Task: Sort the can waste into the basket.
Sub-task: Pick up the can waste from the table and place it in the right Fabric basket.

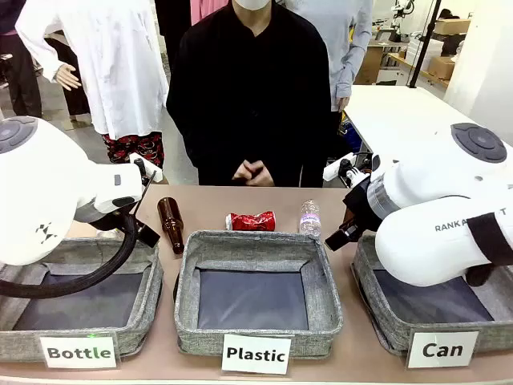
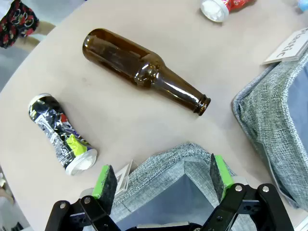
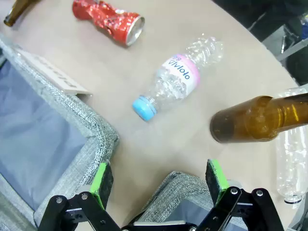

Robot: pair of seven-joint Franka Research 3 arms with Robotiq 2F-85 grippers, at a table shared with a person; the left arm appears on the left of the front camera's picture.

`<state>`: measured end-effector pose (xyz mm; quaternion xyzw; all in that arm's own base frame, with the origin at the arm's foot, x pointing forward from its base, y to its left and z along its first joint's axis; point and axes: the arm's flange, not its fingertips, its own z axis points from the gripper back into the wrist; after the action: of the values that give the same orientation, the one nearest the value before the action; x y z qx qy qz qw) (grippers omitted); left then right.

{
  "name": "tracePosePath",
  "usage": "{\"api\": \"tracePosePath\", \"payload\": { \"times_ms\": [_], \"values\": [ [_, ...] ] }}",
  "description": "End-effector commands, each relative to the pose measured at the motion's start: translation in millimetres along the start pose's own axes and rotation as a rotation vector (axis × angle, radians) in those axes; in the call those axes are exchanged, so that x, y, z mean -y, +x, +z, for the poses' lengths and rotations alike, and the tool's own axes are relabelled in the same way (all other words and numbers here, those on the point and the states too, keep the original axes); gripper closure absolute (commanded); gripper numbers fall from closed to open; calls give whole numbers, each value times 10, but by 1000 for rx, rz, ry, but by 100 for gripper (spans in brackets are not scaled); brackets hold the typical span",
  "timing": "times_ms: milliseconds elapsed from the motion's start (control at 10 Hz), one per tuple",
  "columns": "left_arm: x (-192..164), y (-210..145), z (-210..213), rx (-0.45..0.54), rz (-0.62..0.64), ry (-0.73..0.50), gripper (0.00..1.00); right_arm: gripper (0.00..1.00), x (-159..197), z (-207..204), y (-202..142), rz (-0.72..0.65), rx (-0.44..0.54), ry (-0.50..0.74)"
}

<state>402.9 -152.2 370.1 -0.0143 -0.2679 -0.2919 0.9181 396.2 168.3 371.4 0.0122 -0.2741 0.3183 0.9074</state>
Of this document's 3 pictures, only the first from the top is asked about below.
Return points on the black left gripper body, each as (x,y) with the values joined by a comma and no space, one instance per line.
(146,234)

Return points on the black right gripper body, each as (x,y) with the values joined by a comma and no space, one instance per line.
(362,208)

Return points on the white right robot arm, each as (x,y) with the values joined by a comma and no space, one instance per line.
(421,248)

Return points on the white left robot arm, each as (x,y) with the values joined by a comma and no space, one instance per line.
(40,180)

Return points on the grey fabric basket labelled Bottle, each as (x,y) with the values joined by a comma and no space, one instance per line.
(149,280)

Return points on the grey fabric basket labelled Plastic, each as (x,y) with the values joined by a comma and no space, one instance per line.
(256,246)

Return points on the crushed red drink can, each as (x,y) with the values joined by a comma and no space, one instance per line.
(252,221)

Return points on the grey fabric basket labelled Can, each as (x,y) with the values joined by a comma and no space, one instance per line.
(384,321)

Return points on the white Can label card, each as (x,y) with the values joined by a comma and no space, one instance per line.
(443,349)

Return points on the person's left hand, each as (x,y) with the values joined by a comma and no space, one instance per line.
(264,176)

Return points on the person's right hand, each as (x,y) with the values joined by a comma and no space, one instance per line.
(242,173)

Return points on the brown glass bottle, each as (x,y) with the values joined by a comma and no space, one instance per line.
(170,222)

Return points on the clear plastic water bottle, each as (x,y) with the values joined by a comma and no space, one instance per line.
(311,220)

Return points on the red floral black trousers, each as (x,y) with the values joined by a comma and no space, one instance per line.
(136,148)

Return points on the white work table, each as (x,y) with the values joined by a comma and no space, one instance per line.
(401,116)

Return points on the white Bottle label card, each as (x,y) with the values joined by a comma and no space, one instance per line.
(78,353)

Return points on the white Plastic label card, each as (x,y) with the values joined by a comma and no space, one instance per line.
(256,355)

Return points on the plywood cabinet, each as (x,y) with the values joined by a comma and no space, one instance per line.
(368,66)

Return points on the person in black clothing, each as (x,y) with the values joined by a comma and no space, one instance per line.
(248,100)

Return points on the cube cardboard box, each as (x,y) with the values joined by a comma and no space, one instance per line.
(441,68)

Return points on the person in pale blue shirt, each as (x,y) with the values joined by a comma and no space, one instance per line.
(344,48)

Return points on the white shirt on mannequin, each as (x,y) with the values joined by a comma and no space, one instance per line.
(116,68)

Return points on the black metal pole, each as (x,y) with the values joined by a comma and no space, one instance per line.
(422,44)

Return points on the mannequin hand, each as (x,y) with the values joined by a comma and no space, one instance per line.
(67,77)

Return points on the flat cardboard box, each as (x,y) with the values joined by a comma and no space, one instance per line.
(453,26)

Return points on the white face mask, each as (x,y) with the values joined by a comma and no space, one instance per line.
(251,3)

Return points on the pink hanging garment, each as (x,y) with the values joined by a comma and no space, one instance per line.
(204,8)

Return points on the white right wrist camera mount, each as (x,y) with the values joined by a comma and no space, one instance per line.
(332,170)

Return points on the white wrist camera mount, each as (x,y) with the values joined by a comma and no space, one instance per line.
(152,166)
(332,170)

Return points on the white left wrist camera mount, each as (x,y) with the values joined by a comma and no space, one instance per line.
(152,166)

